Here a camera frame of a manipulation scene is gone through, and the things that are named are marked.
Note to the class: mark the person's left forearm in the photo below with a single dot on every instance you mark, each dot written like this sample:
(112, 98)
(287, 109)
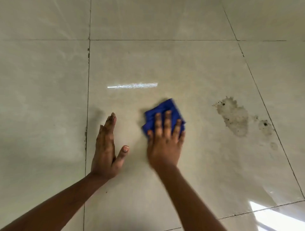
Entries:
(54, 204)

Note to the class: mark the blue cleaning cloth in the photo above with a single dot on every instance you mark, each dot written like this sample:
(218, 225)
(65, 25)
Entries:
(166, 107)

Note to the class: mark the person's right hand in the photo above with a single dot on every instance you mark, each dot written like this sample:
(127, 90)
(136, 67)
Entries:
(164, 150)

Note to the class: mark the person's right forearm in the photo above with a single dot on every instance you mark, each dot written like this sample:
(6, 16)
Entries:
(190, 204)

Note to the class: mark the person's left hand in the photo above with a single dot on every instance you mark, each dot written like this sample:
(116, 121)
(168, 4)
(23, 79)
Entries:
(104, 154)

